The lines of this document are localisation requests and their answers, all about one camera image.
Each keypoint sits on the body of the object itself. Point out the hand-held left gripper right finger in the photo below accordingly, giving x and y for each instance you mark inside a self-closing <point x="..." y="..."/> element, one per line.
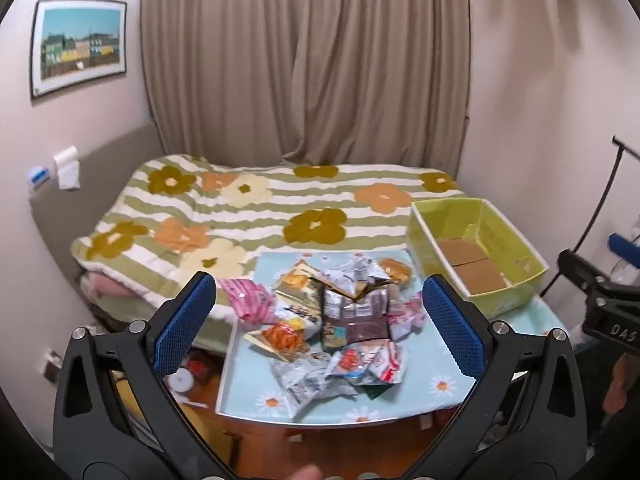
<point x="452" y="330"/>

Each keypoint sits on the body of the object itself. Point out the white round container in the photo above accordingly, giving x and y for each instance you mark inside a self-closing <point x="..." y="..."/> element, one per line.
<point x="180" y="380"/>

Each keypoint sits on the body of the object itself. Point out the beige curtain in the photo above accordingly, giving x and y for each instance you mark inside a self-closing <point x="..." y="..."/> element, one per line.
<point x="300" y="60"/>

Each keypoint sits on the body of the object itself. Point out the green cardboard box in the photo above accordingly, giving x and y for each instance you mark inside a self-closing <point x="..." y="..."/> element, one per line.
<point x="505" y="240"/>

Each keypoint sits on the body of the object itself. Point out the clear packet of yellow crisp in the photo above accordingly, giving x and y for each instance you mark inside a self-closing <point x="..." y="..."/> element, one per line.
<point x="395" y="270"/>

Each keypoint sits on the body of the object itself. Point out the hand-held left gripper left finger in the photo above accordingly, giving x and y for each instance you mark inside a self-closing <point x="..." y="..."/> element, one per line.
<point x="184" y="327"/>

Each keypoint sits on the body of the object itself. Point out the framed wall poster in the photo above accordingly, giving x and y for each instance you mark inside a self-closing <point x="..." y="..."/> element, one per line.
<point x="80" y="45"/>

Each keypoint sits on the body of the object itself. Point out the table with daisy tablecloth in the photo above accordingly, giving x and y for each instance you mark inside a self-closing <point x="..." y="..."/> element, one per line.
<point x="415" y="387"/>

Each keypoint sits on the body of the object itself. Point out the blue white wall item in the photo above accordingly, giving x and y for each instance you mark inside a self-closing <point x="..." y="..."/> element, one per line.
<point x="39" y="177"/>

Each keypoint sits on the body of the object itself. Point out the white tissue roll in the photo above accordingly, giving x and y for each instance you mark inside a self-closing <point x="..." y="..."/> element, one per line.
<point x="67" y="167"/>

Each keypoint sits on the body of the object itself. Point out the person's right forearm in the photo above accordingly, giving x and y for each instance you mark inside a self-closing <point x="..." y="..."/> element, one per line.
<point x="617" y="385"/>

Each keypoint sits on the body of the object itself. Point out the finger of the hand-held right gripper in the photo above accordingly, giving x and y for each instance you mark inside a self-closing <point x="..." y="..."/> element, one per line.
<point x="580" y="267"/>

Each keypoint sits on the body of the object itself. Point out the grey bed frame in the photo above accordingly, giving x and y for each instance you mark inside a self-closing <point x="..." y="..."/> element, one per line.
<point x="100" y="170"/>

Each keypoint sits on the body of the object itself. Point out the blue clip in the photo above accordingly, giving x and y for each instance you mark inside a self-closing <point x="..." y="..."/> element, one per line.
<point x="622" y="250"/>

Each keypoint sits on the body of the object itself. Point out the wall outlet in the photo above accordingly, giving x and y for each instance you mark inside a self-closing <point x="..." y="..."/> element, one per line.
<point x="50" y="364"/>

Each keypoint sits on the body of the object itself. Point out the red package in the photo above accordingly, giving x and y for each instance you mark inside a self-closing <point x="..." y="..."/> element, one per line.
<point x="202" y="366"/>

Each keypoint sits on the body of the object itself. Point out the white orange snack packet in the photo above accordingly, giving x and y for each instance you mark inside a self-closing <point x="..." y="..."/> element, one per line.
<point x="295" y="280"/>

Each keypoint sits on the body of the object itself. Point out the pile of mixed snacks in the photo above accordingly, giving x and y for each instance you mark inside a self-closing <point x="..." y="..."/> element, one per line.
<point x="355" y="320"/>

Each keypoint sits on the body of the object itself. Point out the person's left hand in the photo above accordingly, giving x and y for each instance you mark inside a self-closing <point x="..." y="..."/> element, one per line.
<point x="302" y="474"/>

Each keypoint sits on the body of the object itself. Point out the floral striped blanket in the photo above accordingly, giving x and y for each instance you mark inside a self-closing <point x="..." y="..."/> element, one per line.
<point x="250" y="220"/>

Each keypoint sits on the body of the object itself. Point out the pink folded cloth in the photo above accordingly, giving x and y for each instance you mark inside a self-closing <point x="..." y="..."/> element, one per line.
<point x="110" y="290"/>

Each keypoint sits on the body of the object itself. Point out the black thin stand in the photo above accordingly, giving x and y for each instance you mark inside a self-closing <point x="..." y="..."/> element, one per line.
<point x="607" y="185"/>

